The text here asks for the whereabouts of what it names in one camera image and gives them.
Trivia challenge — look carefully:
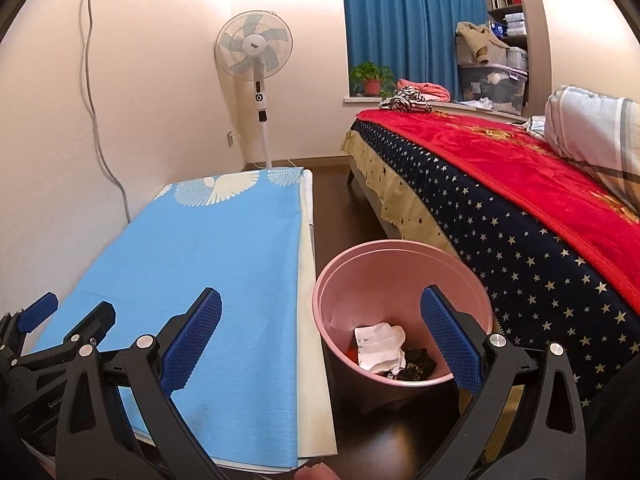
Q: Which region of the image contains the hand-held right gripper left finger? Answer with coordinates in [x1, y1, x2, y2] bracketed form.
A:
[55, 287, 231, 480]

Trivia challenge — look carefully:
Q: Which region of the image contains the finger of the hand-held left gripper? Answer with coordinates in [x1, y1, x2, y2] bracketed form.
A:
[0, 291, 60, 356]
[22, 301, 117, 361]

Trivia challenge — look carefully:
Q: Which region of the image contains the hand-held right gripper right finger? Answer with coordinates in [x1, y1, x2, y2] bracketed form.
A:
[415, 284, 587, 480]

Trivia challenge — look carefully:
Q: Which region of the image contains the black gold snack bag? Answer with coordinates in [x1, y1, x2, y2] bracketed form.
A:
[395, 347, 441, 383]

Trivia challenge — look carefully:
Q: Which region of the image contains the white tissue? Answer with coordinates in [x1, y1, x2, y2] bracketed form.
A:
[382, 324, 407, 368]

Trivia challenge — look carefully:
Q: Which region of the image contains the white paper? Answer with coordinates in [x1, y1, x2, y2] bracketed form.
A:
[354, 322, 401, 373]

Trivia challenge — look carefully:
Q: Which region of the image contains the pink plastic bin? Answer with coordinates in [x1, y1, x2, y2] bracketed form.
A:
[312, 240, 496, 413]

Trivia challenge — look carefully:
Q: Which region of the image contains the person's right hand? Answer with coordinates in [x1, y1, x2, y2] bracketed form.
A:
[295, 464, 342, 480]

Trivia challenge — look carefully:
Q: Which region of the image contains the blue cloth covered table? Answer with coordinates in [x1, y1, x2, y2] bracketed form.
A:
[30, 167, 306, 473]

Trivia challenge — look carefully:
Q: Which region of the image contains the yellow bed sheet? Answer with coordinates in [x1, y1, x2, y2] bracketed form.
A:
[341, 129, 446, 248]

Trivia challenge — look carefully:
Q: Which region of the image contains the white table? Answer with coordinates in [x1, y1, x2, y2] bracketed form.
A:
[302, 167, 317, 261]

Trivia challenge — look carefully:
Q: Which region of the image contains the red blanket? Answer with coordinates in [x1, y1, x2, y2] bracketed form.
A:
[356, 107, 640, 306]

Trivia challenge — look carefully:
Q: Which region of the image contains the striped cloth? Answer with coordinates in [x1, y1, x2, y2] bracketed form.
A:
[378, 86, 433, 115]

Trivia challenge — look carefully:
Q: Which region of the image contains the striped pillow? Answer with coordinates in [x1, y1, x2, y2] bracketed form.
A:
[527, 85, 640, 211]

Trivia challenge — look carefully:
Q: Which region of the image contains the pink folded cloth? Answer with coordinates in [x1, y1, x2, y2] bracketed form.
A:
[396, 78, 451, 103]

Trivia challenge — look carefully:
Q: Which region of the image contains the large clear storage box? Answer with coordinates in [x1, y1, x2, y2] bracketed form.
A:
[457, 62, 528, 115]

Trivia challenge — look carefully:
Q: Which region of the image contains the potted green plant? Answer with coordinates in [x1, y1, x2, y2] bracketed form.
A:
[349, 61, 396, 97]

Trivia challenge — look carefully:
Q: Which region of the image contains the beige coat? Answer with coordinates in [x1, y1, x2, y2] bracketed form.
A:
[455, 21, 508, 65]

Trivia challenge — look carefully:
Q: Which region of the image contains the white standing fan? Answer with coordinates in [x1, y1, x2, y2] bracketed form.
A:
[214, 8, 293, 168]

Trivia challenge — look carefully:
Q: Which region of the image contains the wooden bookshelf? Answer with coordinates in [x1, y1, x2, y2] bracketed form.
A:
[485, 0, 551, 121]

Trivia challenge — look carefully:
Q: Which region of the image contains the blue curtain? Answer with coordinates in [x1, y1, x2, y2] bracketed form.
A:
[340, 0, 488, 98]

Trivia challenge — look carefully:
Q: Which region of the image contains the grey cable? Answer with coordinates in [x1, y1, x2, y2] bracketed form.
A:
[81, 0, 132, 223]

